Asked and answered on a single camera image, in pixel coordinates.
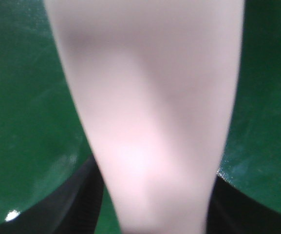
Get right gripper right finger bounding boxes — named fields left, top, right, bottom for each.
left=205, top=176, right=281, bottom=234

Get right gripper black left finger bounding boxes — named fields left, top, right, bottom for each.
left=0, top=157, right=104, bottom=234

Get pink hand brush black bristles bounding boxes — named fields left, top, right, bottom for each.
left=45, top=0, right=244, bottom=234

